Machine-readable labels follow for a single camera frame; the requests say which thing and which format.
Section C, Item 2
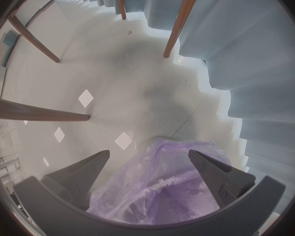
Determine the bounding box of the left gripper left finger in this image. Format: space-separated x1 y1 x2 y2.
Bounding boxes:
40 150 110 210

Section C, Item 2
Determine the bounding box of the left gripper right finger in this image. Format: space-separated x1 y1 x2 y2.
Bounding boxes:
188 149 256 209

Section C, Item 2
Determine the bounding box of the purple plastic bag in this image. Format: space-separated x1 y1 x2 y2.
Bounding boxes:
86 139 233 226

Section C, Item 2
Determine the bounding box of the blue-green curtain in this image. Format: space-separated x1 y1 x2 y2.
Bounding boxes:
44 0 295 216

